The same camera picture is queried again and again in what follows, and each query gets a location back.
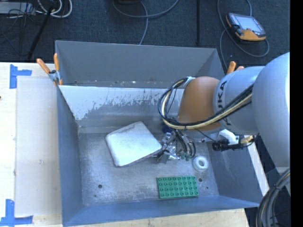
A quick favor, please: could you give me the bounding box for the white sponge pad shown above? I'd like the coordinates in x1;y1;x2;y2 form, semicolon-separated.
105;121;164;167

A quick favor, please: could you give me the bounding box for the grey metal bin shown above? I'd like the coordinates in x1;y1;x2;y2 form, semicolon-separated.
54;40;271;227

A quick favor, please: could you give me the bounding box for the green studded flat block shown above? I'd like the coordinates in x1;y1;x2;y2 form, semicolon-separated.
156;175;200;200

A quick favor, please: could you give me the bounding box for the black cylinder on white bracket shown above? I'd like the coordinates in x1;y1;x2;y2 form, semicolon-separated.
212;129;255;152

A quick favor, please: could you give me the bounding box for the white ring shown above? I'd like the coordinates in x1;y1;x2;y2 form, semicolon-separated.
192;155;210;173

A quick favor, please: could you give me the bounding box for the pale wood board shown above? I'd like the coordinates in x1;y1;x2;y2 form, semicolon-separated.
14;76;62;218

